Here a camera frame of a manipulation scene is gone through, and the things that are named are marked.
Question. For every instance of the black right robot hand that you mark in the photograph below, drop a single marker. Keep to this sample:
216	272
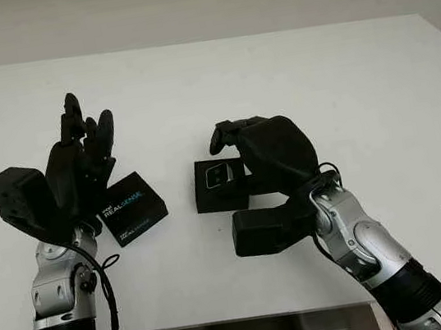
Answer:
281	152

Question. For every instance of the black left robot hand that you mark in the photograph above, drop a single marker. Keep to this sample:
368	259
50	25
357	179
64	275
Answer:
68	175

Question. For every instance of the small silver depth camera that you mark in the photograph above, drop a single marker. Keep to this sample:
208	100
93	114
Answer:
219	175

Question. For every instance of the black RealSense box lid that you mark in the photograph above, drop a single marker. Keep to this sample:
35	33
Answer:
131	207

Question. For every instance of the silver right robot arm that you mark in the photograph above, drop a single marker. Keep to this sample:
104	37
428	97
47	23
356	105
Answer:
368	238

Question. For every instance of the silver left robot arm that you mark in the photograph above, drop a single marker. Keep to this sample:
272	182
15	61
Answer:
56	285

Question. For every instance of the black box base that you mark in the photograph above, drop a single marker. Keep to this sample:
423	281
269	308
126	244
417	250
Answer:
217	199

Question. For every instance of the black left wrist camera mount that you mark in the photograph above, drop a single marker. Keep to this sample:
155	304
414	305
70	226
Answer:
18	199

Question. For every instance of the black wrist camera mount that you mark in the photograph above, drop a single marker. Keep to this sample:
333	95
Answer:
18	199
267	230

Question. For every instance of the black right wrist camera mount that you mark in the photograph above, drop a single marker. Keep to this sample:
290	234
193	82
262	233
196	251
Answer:
267	230

